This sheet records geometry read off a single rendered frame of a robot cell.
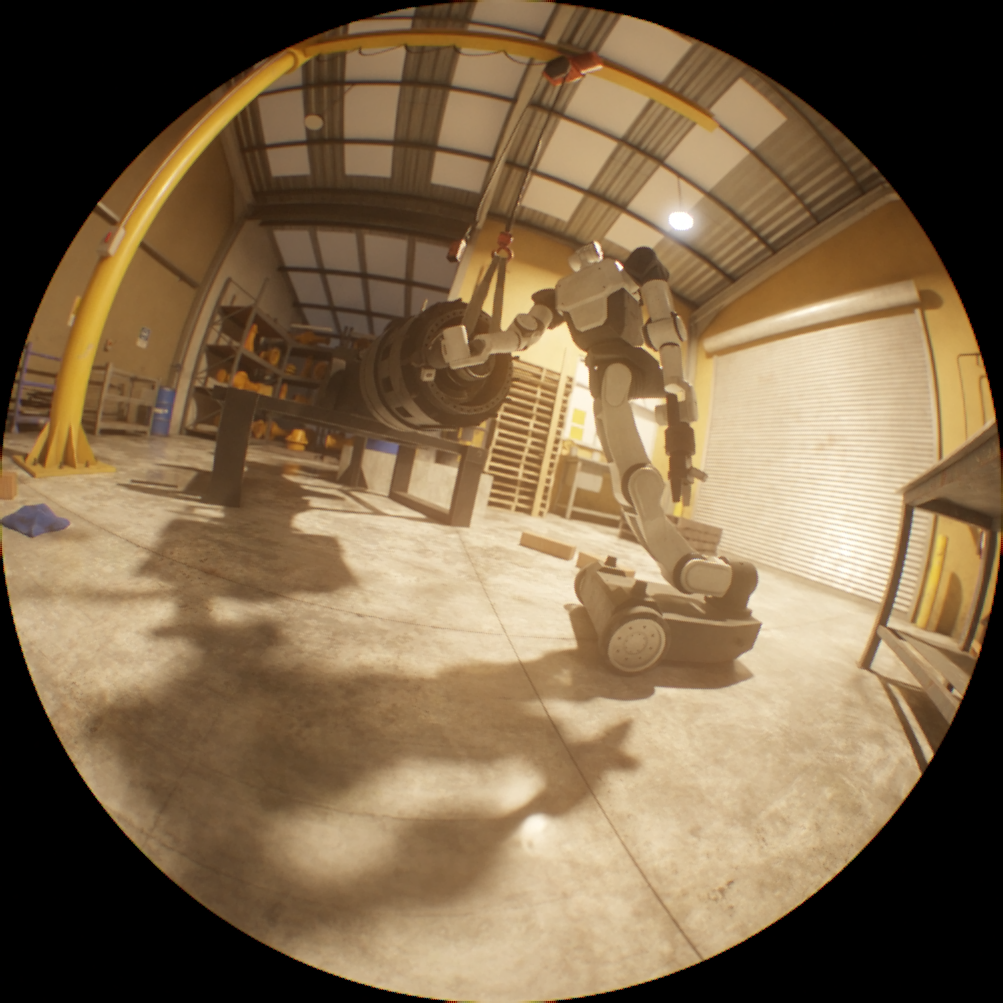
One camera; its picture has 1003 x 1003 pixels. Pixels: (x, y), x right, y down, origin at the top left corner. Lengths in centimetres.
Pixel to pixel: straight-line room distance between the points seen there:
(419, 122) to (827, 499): 892
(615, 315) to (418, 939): 136
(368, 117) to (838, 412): 908
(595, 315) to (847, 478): 501
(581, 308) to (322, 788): 132
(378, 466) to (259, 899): 379
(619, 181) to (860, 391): 530
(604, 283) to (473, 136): 608
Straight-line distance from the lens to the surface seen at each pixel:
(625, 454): 106
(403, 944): 45
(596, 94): 659
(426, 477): 385
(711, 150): 707
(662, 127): 686
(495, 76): 666
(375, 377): 146
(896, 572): 197
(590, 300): 116
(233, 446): 197
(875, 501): 549
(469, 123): 696
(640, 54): 654
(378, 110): 737
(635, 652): 96
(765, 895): 65
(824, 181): 801
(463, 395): 135
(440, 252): 883
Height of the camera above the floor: 45
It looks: 4 degrees down
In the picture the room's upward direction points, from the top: 13 degrees clockwise
